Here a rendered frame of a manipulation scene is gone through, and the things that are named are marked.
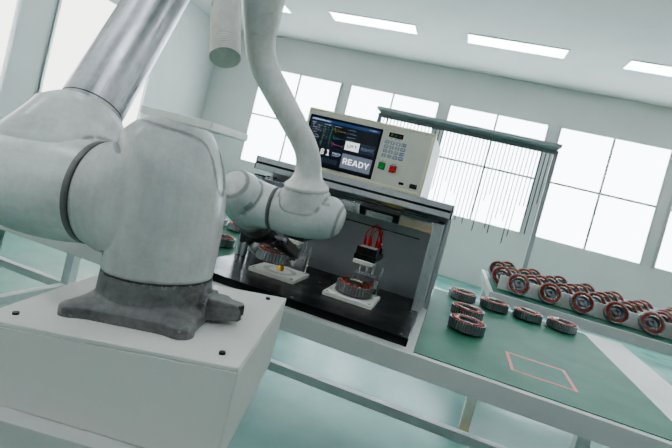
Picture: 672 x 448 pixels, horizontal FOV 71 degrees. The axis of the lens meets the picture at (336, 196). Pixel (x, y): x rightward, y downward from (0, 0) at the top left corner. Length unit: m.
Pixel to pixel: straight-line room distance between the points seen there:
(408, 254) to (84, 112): 1.17
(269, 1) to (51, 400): 0.79
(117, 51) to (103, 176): 0.28
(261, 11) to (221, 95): 8.09
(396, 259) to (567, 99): 6.67
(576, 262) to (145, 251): 7.60
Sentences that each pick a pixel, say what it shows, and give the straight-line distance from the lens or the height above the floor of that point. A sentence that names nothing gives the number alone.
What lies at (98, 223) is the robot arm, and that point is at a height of 0.97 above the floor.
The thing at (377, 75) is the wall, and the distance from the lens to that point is 8.22.
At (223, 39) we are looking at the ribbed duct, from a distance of 2.57.
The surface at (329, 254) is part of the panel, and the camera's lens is 1.70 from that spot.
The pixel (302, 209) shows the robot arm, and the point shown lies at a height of 1.02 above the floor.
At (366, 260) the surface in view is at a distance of 1.46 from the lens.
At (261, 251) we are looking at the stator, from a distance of 1.38.
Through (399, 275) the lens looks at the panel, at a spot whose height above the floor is 0.83.
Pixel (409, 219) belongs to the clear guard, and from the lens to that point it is 1.27.
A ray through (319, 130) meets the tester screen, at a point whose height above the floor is 1.25.
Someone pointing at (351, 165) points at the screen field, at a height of 1.16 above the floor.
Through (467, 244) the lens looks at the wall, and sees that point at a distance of 7.80.
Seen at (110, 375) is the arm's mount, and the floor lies 0.82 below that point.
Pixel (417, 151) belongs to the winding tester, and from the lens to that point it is 1.53.
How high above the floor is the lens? 1.11
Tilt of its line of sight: 2 degrees down
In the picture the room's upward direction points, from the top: 14 degrees clockwise
